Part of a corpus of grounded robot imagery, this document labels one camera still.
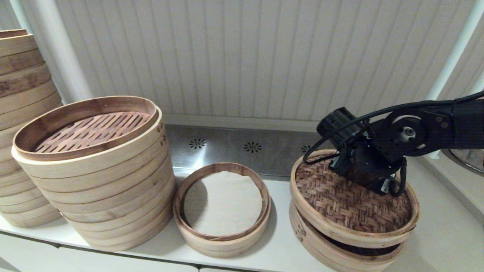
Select large bamboo steamer basket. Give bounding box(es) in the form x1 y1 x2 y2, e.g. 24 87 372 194
0 171 63 228
35 158 176 223
11 96 171 190
0 49 53 98
0 29 39 59
60 192 175 252
0 122 28 177
0 79 63 131

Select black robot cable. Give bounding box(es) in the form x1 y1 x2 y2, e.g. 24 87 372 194
302 91 484 197

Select woven bamboo steamer lid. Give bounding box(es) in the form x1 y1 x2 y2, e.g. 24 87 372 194
290 149 420 249

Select thin white pole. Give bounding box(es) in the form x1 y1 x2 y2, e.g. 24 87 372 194
8 0 29 35

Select small steamer with paper liner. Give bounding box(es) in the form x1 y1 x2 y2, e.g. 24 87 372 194
173 162 271 259

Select white slanted pole with flange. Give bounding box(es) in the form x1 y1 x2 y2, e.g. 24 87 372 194
427 0 484 159

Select bamboo steamer basket dark slats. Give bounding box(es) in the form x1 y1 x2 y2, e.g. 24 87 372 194
289 200 407 272

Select stainless steel vented panel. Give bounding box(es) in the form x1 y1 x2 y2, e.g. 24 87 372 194
165 124 333 181

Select white cloth steamer liner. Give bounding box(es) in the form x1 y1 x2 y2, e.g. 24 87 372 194
184 171 262 236

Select round metal sink basin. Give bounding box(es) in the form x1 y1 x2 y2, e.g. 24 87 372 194
442 149 484 176

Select thick white pole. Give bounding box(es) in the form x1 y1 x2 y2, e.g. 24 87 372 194
32 0 93 104

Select white cabinet door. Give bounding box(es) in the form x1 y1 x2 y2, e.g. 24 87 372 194
57 245 200 272
0 230 61 272

